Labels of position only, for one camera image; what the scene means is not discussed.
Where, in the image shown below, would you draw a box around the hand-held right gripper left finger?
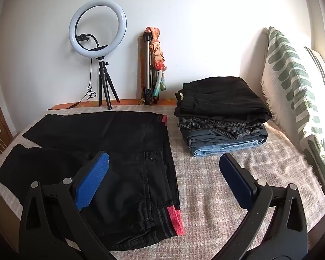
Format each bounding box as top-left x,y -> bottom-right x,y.
18,151 -> 117,260

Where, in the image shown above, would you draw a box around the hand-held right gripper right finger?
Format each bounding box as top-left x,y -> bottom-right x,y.
214,153 -> 310,260

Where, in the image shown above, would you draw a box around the black pants with red waistband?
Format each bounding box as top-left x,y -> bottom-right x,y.
0,111 -> 185,252

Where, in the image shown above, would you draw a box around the folded grey checked pants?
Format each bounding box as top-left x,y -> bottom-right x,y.
178,116 -> 264,138

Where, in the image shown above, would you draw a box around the folded black pants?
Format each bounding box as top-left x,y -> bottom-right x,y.
175,76 -> 273,122

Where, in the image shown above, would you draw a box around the beige plaid blanket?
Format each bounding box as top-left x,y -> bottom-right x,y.
0,106 -> 325,260

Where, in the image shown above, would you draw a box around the folded blue jeans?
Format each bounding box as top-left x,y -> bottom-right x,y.
189,137 -> 268,158

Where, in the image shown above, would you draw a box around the orange floral bedsheet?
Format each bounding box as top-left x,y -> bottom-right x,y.
50,99 -> 179,110

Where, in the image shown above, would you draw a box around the green striped white pillow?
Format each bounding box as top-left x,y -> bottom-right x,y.
261,26 -> 325,203

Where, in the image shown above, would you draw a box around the wooden door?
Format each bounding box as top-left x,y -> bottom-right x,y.
0,68 -> 17,147

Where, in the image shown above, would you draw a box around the silver folded tripod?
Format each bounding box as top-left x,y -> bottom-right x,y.
138,31 -> 160,106

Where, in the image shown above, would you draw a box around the black ring light cable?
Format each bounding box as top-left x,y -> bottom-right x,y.
47,58 -> 96,111

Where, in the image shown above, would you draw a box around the white ring light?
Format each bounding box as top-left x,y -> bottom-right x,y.
68,0 -> 127,59

